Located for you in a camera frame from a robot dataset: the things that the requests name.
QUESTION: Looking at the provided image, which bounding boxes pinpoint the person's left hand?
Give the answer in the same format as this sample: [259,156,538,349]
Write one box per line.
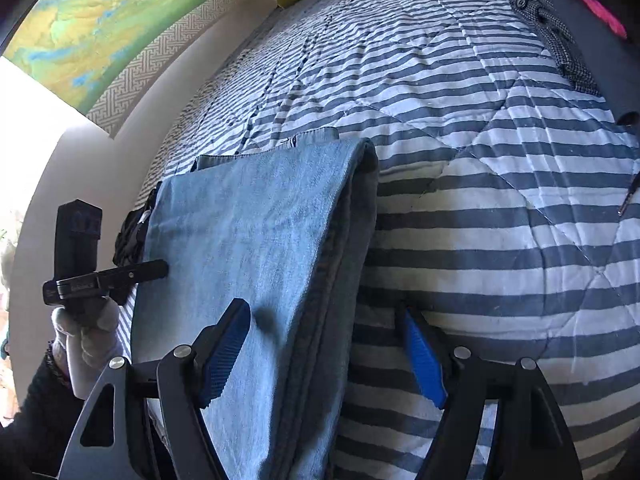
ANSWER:
[52,300,126,400]

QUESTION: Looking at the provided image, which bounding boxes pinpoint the blue white striped bedcover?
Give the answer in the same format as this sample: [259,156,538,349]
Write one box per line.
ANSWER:
[135,0,640,480]

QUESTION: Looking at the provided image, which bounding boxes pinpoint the light blue denim jeans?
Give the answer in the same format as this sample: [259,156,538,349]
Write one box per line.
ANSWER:
[130,127,380,480]

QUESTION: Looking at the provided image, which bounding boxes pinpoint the crumpled black garment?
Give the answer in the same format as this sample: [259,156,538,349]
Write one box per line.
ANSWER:
[112,208,153,267]

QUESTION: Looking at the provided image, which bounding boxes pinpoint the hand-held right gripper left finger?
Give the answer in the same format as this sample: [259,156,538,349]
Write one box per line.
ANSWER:
[57,298,252,480]

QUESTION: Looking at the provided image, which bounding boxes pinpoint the stack of folded dark clothes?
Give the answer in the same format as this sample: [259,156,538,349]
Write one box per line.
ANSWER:
[510,0,601,96]

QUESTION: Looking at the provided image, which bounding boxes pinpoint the green yellow wall poster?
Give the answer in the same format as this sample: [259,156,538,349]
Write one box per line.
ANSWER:
[0,0,251,141]

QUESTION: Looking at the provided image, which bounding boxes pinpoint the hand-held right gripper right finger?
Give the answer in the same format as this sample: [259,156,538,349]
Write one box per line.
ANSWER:
[395,305,583,480]

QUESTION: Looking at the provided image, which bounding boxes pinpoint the folded black garment pink label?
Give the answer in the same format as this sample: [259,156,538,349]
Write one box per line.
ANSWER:
[502,0,640,128]

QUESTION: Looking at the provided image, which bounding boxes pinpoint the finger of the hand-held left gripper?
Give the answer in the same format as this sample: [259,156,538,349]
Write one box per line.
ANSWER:
[127,260,169,286]

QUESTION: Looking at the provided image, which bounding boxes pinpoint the person's left forearm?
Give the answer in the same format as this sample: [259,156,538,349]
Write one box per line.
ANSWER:
[0,342,87,480]

